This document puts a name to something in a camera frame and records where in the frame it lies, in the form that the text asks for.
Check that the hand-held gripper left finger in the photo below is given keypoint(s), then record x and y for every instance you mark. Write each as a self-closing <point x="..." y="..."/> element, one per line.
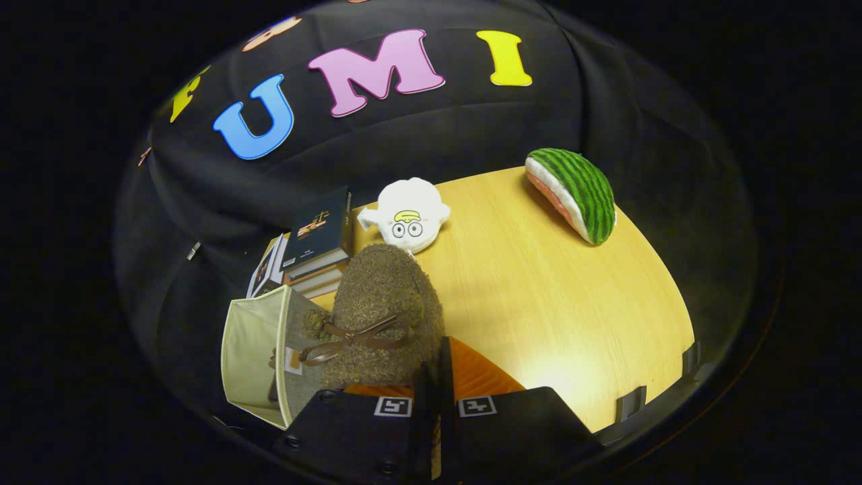
<point x="350" y="431"/>

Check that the brown fuzzy shoe with bow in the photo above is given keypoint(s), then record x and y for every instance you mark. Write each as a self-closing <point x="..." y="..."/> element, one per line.
<point x="279" y="377"/>
<point x="384" y="289"/>

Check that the white plush toy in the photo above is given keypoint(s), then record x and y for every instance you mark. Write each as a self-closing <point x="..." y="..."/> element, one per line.
<point x="407" y="215"/>

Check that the brown cover book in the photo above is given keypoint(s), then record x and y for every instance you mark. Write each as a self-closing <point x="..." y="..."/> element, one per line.
<point x="316" y="279"/>

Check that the white portrait cover book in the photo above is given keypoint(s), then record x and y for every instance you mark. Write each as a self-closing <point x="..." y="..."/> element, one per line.
<point x="266" y="269"/>

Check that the black table edge bracket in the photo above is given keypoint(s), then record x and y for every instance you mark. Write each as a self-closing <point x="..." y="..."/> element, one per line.
<point x="632" y="404"/>
<point x="691" y="358"/>

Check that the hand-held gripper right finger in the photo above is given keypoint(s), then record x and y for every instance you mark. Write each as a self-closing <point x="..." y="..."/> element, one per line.
<point x="525" y="431"/>

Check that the cream fabric storage box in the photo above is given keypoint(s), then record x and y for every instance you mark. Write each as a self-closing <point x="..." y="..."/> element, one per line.
<point x="252" y="350"/>

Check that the copper clip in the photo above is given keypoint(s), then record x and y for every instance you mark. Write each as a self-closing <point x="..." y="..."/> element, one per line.
<point x="144" y="156"/>

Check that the silver clip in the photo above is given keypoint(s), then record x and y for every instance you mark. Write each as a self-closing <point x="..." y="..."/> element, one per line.
<point x="194" y="250"/>

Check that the watermelon slice plush toy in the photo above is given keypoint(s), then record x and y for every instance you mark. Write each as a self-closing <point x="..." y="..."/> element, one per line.
<point x="582" y="192"/>

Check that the dark blue hardcover book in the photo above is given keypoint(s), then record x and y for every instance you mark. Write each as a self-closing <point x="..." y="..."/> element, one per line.
<point x="323" y="225"/>

